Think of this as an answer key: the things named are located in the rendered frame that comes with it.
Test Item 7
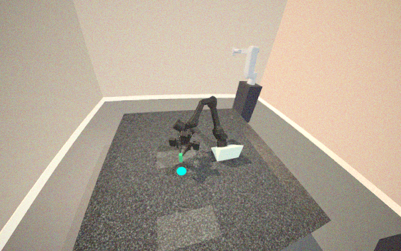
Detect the cyan circle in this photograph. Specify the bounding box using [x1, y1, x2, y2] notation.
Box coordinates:
[177, 167, 186, 175]

